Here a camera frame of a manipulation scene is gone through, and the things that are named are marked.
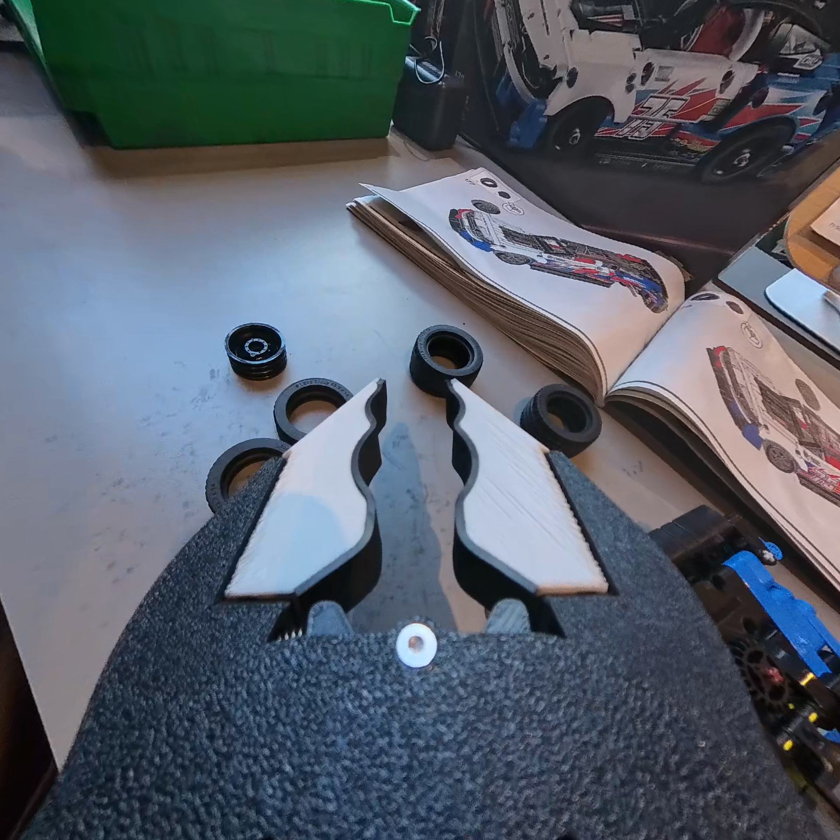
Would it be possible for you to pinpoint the white brick race car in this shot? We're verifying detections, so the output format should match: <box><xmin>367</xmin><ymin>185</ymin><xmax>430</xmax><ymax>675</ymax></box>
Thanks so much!
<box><xmin>650</xmin><ymin>505</ymin><xmax>840</xmax><ymax>791</ymax></box>

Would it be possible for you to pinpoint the instruction sheet on wooden board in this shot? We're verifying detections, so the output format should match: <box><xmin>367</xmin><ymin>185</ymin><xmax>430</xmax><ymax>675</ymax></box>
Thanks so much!
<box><xmin>784</xmin><ymin>164</ymin><xmax>840</xmax><ymax>298</ymax></box>

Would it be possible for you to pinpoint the black printed toy set box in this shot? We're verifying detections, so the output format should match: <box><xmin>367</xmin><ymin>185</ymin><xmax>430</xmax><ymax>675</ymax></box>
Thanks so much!
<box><xmin>453</xmin><ymin>0</ymin><xmax>840</xmax><ymax>278</ymax></box>

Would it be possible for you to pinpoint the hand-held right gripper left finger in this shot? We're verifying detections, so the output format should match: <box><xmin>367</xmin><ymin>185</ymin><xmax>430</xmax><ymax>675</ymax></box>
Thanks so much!
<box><xmin>223</xmin><ymin>378</ymin><xmax>389</xmax><ymax>623</ymax></box>

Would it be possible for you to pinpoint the green plastic bin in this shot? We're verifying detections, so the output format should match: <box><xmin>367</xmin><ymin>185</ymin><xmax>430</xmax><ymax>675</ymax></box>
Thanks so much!
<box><xmin>10</xmin><ymin>0</ymin><xmax>421</xmax><ymax>150</ymax></box>

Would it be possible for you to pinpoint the black toy wheel rim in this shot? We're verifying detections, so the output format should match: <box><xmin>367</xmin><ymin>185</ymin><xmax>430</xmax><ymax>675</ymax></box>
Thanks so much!
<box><xmin>224</xmin><ymin>321</ymin><xmax>289</xmax><ymax>381</ymax></box>

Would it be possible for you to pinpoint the instruction booklet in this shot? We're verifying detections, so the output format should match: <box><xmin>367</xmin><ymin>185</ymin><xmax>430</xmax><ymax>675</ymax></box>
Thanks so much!
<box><xmin>346</xmin><ymin>168</ymin><xmax>840</xmax><ymax>593</ymax></box>

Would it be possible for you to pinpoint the silver monitor stand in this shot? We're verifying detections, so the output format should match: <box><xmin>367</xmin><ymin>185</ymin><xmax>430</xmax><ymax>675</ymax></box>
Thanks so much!
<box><xmin>764</xmin><ymin>267</ymin><xmax>840</xmax><ymax>353</ymax></box>

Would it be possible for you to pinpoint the black power adapter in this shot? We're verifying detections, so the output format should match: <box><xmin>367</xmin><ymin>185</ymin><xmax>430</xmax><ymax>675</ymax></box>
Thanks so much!
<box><xmin>392</xmin><ymin>56</ymin><xmax>468</xmax><ymax>153</ymax></box>

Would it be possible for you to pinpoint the black toy tire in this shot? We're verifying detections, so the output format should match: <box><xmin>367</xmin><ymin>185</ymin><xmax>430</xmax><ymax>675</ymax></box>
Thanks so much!
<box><xmin>409</xmin><ymin>324</ymin><xmax>484</xmax><ymax>399</ymax></box>
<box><xmin>273</xmin><ymin>377</ymin><xmax>355</xmax><ymax>446</ymax></box>
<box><xmin>513</xmin><ymin>383</ymin><xmax>603</xmax><ymax>459</ymax></box>
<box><xmin>205</xmin><ymin>437</ymin><xmax>291</xmax><ymax>517</ymax></box>

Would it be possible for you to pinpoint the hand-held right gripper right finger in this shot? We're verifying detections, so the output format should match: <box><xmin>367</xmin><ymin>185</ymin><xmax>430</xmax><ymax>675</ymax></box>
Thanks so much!
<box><xmin>446</xmin><ymin>378</ymin><xmax>611</xmax><ymax>616</ymax></box>

